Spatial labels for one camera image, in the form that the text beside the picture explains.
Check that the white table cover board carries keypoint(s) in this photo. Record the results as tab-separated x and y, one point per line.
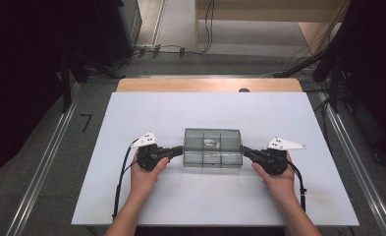
180	108

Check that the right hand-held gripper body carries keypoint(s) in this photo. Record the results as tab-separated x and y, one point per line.
272	160

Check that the light wooden shelf unit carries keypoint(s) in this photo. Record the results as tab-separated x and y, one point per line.
262	13

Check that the black metal stand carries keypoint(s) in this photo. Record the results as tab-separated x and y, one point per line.
65	85
334	78

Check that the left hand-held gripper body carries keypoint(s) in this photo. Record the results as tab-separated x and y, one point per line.
148	155

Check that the dark cabinet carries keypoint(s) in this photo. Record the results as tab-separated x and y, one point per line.
118	29

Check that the metal floor rail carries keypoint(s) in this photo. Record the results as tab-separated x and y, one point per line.
46	164
354	157

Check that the person's left hand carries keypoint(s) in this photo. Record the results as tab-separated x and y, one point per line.
144	182

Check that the clear plastic compartment box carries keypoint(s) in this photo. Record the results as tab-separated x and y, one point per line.
197	157

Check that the person's right hand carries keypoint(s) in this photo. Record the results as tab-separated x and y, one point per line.
280	185

